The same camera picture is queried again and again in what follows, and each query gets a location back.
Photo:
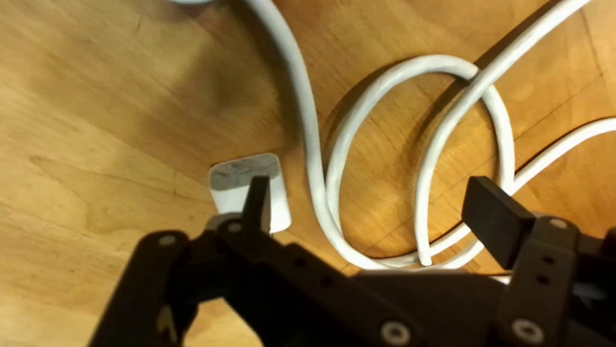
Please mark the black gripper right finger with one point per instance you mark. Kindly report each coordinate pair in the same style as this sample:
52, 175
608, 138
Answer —
551, 275

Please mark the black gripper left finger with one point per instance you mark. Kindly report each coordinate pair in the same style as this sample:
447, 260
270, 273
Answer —
250, 275

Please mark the white charger head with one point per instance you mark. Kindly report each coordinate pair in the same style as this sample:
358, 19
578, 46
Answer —
231, 183

